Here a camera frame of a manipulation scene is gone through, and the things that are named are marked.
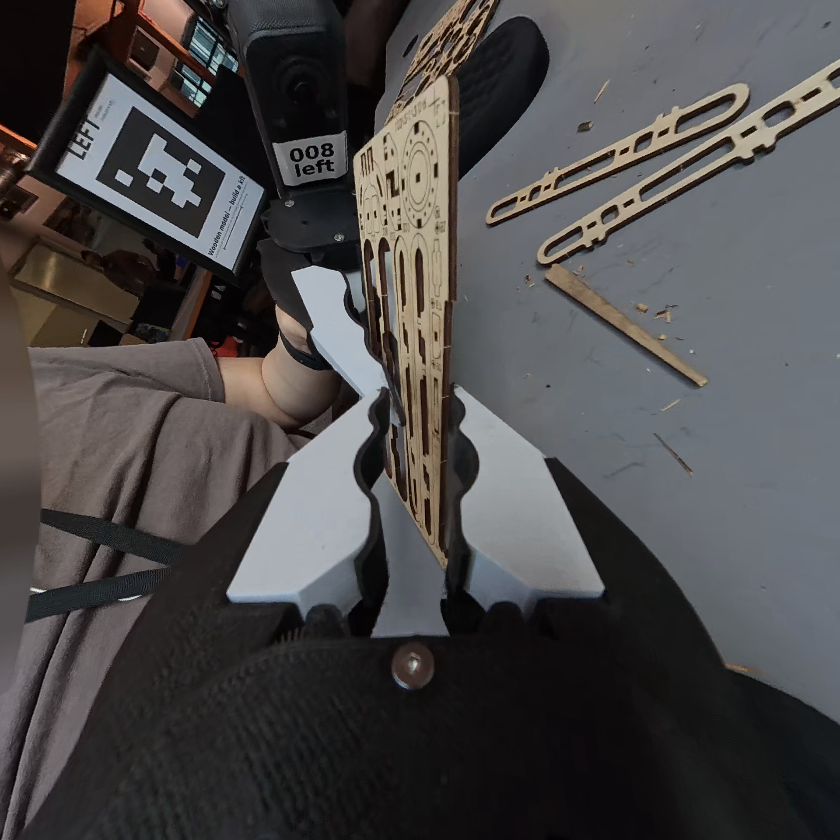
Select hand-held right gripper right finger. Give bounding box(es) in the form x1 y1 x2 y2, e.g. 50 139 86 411
443 386 606 637

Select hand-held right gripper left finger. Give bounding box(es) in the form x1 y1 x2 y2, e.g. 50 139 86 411
226 387 395 637

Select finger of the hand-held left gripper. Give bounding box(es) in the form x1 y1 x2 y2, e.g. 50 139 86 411
290 266 408 429

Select laser-cut wooden parts sheet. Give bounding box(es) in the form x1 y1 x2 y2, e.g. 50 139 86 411
397 0 500 116
353 73 460 571

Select person's left forearm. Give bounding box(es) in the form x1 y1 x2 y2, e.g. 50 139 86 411
217 348 358 437

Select person's left hand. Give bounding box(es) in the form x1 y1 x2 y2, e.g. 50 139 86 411
274 304 316 350

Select framed left marker sign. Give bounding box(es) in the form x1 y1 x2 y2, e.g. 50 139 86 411
29 45 266 288

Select thin wood sliver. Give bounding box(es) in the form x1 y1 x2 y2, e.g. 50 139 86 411
653 432 694 475

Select black quilted cushion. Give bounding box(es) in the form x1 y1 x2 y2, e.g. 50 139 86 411
453 16 551 181

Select tapered wooden stick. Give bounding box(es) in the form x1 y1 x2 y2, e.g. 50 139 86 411
545 264 710 388

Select scattered wood chips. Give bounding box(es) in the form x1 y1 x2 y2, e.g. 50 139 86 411
521 269 683 342

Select slotted wooden strip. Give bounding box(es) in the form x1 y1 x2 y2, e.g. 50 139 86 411
537 59 840 266
486 83 751 227

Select black webbing strap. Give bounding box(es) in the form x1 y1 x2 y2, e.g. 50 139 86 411
26 567 172 624
39 508 188 565

